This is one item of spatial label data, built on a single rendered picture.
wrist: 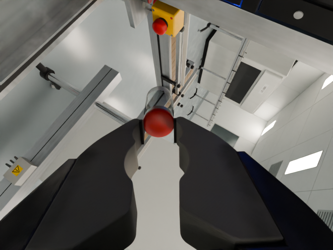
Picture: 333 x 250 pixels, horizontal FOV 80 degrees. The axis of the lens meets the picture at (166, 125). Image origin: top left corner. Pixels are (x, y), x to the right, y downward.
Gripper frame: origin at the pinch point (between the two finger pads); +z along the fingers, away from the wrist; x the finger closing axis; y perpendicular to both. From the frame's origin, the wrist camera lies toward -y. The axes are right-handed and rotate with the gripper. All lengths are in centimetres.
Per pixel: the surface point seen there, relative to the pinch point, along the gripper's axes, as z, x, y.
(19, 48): 28.5, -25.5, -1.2
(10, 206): 63, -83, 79
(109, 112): 99, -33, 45
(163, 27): 47.2, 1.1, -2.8
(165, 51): 78, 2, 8
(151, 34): 77, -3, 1
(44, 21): 32.7, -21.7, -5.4
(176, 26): 49.3, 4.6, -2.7
